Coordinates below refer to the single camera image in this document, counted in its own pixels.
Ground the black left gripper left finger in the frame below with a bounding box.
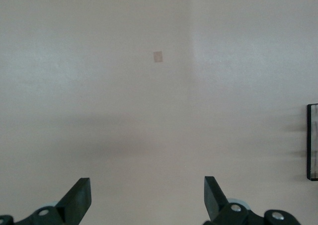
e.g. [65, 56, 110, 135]
[0, 177, 92, 225]

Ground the black wire cup holder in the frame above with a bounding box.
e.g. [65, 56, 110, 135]
[307, 103, 318, 182]

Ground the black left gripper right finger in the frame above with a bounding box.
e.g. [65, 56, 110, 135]
[202, 176, 302, 225]

